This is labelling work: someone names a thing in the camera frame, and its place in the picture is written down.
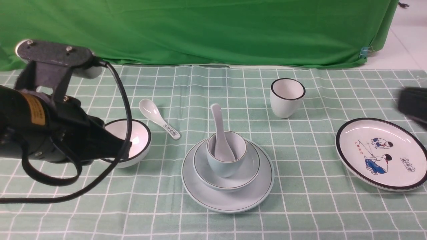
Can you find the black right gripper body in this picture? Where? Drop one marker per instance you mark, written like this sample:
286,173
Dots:
412,102

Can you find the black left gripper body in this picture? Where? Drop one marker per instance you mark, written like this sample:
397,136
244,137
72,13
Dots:
54,133

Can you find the pale green ceramic cup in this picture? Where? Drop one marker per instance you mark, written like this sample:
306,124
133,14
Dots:
239,149

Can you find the plain white ceramic spoon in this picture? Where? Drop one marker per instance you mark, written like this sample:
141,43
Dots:
222,136

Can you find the black-rimmed cartoon plate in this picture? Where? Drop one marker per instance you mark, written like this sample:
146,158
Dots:
382,154

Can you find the white black-rimmed bowl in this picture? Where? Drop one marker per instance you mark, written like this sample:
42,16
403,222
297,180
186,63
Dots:
140,140

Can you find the white spoon with print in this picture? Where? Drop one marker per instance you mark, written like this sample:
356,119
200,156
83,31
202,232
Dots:
152,113

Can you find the white black-rimmed cup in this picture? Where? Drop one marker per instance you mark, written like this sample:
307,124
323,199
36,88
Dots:
286,96

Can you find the green checkered tablecloth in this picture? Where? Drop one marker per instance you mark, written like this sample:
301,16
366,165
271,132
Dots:
313,196

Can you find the green backdrop cloth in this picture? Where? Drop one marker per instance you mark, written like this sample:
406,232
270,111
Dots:
298,33

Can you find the small pale blue plate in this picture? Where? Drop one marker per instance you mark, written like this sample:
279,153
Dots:
228,177

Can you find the large pale blue plate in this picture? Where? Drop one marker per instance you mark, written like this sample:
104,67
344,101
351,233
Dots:
228,202

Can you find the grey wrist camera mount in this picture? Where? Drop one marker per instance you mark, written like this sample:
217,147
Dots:
51,65

